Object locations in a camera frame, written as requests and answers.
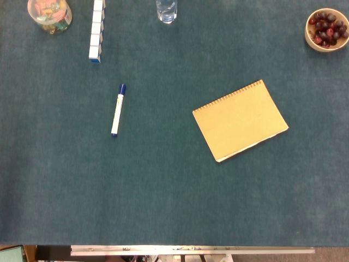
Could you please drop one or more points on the tan spiral notebook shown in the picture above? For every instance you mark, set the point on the tan spiral notebook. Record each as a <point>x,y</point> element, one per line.
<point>240,121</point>

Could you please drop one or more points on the dark red cherries pile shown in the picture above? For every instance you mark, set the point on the dark red cherries pile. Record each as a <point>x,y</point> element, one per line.
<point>327,30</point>

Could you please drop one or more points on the clear plastic water bottle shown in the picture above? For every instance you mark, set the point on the clear plastic water bottle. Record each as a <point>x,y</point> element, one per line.
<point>166,12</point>

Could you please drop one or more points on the blue felt table mat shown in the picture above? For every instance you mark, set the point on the blue felt table mat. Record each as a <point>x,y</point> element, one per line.
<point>163,191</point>

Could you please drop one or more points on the green screen device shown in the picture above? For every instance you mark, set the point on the green screen device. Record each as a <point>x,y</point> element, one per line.
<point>11,254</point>

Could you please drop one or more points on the beige round bowl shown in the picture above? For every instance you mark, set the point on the beige round bowl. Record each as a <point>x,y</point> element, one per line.
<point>313,45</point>

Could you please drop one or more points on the aluminium table edge rail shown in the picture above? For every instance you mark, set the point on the aluminium table edge rail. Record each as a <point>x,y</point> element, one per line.
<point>191,249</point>

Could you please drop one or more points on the clear jar of colourful clips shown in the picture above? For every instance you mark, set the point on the clear jar of colourful clips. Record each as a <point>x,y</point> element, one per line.
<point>51,13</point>

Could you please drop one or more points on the blue and white snake puzzle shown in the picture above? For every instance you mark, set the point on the blue and white snake puzzle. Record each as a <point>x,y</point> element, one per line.
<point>95,41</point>

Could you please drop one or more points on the white marker with blue cap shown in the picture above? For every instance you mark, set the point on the white marker with blue cap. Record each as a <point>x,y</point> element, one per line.
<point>117,114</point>

